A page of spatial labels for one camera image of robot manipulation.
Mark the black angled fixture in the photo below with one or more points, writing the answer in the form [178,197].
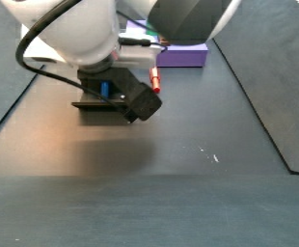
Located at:
[90,102]

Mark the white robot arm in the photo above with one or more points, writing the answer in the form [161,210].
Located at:
[82,26]

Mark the blue peg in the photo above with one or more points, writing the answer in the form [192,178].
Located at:
[104,89]

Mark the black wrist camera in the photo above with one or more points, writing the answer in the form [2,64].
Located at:
[140,98]

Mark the green U-shaped block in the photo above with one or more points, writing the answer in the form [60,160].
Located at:
[150,33]

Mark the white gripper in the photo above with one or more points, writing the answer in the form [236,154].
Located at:
[136,52]

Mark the red peg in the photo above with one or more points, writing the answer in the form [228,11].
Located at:
[154,79]

